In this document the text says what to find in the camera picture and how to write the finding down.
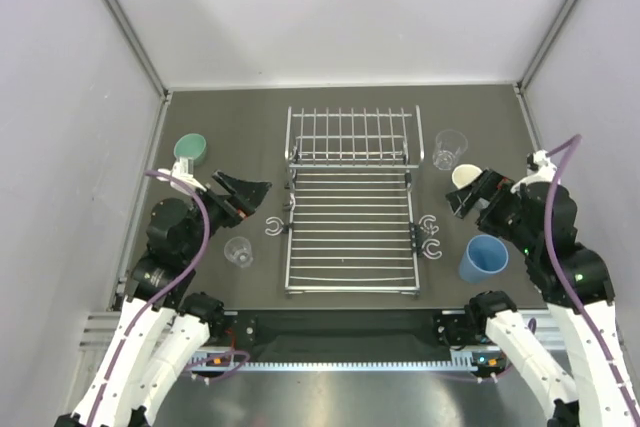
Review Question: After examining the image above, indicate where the grey-blue ceramic mug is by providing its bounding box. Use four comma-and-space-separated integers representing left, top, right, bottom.
451, 164, 483, 190

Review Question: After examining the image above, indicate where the mint green cup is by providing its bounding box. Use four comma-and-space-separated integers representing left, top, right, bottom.
173, 133, 208, 166

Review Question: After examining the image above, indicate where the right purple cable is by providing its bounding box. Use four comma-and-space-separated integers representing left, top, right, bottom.
542, 134, 639, 423

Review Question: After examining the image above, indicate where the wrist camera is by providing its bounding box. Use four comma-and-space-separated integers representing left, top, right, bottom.
159, 157, 206, 192
523, 149, 557, 184

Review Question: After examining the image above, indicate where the blue plastic cup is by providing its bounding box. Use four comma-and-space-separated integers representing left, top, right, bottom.
458, 234, 509, 284

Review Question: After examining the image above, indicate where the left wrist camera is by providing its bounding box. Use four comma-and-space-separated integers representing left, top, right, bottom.
159, 157, 206, 192

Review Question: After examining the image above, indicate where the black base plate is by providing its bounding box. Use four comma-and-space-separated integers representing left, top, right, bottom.
224, 309, 475, 363

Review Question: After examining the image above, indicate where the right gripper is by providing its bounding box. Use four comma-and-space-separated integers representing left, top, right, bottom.
445, 165, 538, 253

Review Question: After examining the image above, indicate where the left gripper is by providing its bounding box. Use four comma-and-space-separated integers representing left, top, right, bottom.
181, 169, 272, 259

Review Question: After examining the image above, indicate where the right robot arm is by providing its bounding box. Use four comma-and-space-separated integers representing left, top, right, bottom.
446, 167, 639, 426

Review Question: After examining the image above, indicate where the clear glass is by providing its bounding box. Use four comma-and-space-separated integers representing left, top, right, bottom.
224, 237, 254, 268
432, 129, 468, 171

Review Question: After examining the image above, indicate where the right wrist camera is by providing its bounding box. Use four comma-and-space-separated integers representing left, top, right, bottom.
523, 149, 557, 184

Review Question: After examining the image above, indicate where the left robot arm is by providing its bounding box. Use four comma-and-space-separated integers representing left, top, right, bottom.
56, 169, 272, 426

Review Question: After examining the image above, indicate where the metal wire dish rack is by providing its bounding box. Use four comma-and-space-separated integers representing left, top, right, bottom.
265, 106, 425, 296

